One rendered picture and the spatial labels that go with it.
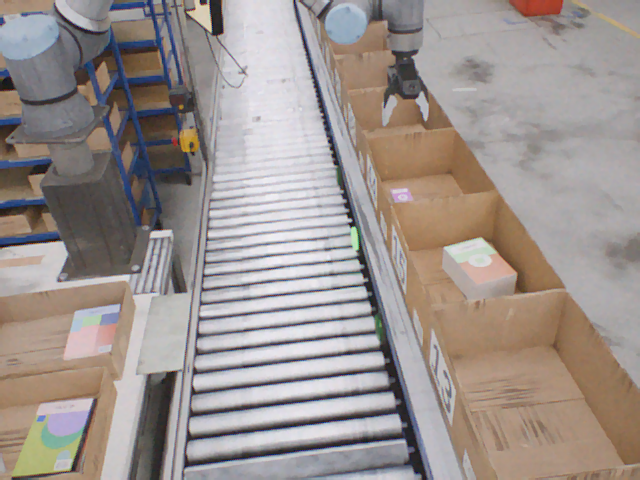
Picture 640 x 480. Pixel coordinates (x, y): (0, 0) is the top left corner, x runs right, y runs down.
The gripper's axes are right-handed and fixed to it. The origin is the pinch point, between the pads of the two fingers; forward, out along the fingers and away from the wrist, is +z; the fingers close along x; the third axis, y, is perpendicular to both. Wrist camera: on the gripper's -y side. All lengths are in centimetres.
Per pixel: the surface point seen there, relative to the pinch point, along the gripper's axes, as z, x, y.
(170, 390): 75, 79, -18
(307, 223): 43, 29, 20
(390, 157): 20.9, 0.0, 19.3
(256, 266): 44, 47, 0
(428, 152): 20.7, -12.5, 19.3
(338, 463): 42, 31, -73
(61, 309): 40, 103, -13
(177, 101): 11, 71, 63
